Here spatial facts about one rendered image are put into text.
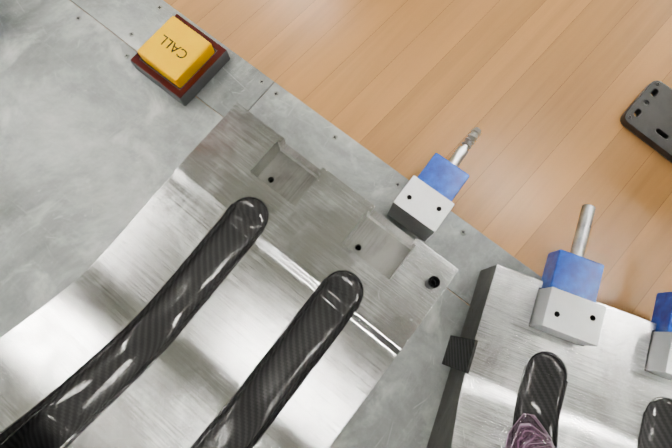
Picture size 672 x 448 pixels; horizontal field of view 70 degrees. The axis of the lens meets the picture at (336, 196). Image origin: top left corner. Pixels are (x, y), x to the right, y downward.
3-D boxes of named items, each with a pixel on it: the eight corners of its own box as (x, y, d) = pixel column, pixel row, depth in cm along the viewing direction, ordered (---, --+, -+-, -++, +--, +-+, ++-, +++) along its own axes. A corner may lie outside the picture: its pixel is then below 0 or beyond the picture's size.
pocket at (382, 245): (369, 213, 48) (372, 204, 44) (413, 246, 47) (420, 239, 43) (341, 249, 47) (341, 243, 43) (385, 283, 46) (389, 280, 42)
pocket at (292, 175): (285, 149, 49) (281, 135, 46) (326, 180, 48) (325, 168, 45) (256, 183, 48) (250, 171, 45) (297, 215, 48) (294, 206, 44)
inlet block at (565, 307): (552, 204, 50) (577, 190, 45) (599, 221, 50) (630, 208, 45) (518, 325, 47) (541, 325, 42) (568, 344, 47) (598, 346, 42)
